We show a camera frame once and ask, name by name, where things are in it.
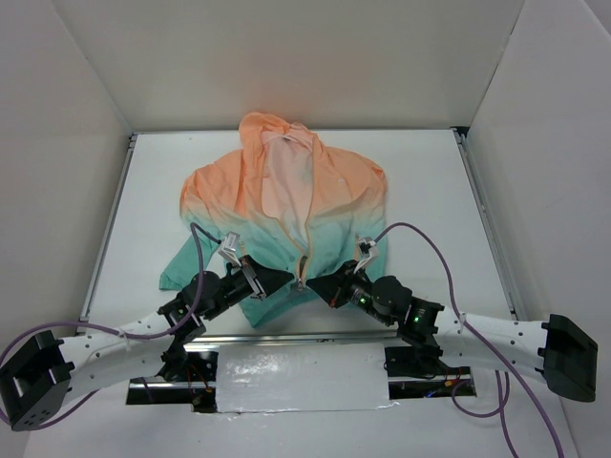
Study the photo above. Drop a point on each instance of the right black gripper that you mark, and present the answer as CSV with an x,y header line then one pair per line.
x,y
345,284

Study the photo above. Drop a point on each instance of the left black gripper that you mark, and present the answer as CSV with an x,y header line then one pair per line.
x,y
256,278

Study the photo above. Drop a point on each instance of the orange and teal zip jacket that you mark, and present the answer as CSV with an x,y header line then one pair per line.
x,y
298,205

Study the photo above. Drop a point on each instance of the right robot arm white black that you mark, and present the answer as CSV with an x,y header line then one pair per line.
x,y
556,351

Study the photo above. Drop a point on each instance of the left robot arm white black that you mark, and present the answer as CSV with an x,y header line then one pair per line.
x,y
46,372

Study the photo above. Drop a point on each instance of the silver foil covered panel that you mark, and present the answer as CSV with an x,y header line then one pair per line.
x,y
309,377

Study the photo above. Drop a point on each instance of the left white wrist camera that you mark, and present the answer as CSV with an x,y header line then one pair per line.
x,y
231,249

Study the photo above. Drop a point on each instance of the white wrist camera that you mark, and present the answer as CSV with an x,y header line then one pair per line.
x,y
231,249
368,252

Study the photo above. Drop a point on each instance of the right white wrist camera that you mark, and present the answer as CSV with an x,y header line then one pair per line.
x,y
368,252

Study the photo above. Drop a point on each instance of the aluminium table frame rail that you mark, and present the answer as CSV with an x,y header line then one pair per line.
x,y
438,244

